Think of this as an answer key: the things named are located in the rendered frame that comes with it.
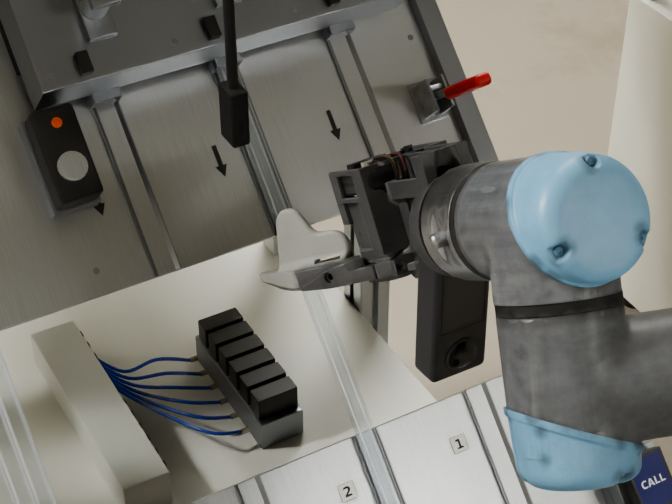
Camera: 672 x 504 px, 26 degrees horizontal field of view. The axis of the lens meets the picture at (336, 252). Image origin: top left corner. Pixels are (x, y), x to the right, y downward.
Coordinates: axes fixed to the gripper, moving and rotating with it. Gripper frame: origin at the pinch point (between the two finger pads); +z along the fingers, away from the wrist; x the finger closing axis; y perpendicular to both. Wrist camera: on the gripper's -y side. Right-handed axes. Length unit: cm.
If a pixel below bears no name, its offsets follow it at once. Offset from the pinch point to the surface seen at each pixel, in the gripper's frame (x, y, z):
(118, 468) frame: 14.3, -17.3, 37.5
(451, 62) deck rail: -20.1, 11.6, 12.4
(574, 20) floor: -154, 9, 190
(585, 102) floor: -135, -8, 166
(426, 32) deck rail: -19.0, 14.8, 13.3
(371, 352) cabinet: -19, -17, 45
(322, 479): 4.9, -17.8, 7.6
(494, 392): -12.7, -16.7, 7.9
